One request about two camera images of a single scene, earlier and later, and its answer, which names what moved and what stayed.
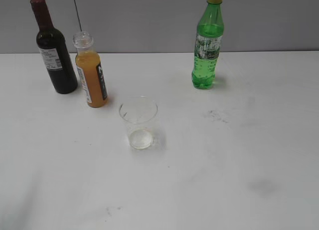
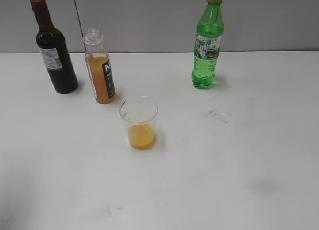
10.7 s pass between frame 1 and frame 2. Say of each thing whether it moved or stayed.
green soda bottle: stayed
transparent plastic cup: stayed
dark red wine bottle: stayed
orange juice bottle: moved
